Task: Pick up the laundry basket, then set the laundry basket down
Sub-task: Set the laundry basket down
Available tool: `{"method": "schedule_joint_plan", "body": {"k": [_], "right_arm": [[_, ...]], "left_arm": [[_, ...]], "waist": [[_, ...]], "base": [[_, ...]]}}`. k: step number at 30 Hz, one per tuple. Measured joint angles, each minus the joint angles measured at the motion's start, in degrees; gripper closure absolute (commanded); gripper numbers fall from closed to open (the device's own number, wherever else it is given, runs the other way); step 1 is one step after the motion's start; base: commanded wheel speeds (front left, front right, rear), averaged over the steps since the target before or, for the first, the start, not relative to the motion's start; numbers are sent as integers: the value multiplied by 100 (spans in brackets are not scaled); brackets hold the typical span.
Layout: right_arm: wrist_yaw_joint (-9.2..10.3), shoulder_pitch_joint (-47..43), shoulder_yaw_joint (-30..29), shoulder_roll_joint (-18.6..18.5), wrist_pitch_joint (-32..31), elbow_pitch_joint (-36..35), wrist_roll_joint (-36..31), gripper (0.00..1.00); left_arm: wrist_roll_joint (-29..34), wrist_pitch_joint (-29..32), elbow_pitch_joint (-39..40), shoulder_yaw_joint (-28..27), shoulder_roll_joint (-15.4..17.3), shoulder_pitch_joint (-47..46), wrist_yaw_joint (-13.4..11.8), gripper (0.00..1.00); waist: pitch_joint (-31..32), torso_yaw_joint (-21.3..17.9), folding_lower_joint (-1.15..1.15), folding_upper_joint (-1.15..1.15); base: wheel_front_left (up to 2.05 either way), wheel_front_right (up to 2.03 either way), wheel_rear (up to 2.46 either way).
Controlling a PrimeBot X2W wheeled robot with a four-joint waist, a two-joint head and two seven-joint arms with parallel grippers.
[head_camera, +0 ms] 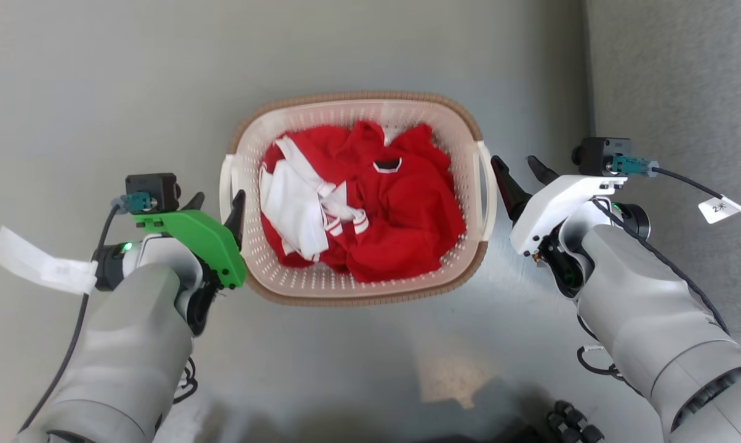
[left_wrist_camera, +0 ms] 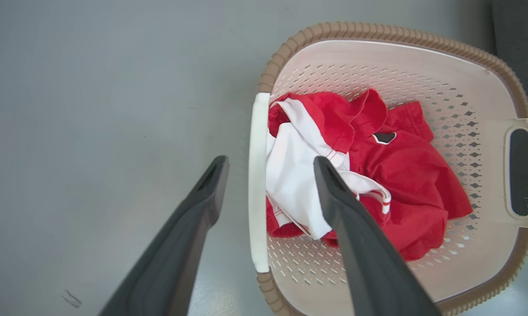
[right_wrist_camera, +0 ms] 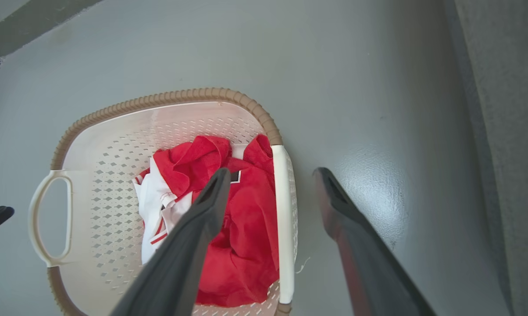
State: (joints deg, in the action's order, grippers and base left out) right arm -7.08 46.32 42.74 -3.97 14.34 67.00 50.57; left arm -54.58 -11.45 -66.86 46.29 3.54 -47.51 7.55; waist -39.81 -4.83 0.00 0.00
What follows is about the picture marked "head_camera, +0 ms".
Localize white garment with red stripes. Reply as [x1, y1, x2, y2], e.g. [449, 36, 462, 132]
[258, 136, 371, 263]

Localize black cable loop under right arm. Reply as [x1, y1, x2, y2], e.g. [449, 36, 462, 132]
[576, 313, 643, 396]

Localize black cable along right arm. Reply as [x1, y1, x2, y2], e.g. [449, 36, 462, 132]
[591, 198, 732, 337]

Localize black left camera cable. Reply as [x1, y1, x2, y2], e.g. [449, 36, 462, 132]
[18, 203, 122, 433]

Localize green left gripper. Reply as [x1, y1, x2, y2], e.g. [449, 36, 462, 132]
[132, 189, 247, 337]

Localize beige perforated plastic laundry basket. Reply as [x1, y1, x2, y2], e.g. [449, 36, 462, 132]
[218, 91, 499, 308]

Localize white printed cable tag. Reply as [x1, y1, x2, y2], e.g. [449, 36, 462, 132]
[697, 196, 741, 225]

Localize grey fabric sofa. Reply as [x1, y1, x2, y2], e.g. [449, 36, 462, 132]
[582, 0, 741, 337]

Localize black cable loop under left arm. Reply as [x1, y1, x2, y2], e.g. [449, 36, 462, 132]
[172, 356, 199, 405]

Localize black corrugated hose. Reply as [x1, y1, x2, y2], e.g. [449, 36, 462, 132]
[545, 399, 606, 443]

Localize black camera cable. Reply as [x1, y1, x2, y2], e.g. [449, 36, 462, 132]
[18, 203, 122, 433]
[652, 166, 741, 226]

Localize black right camera cable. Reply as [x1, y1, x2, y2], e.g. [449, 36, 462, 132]
[652, 166, 741, 226]

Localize white tape cable label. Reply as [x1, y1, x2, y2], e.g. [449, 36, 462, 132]
[0, 225, 99, 295]

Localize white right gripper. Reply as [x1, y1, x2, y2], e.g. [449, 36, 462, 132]
[491, 155, 628, 297]

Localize black cable loop under arm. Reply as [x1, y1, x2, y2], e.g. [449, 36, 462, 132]
[172, 356, 199, 405]
[576, 313, 643, 396]

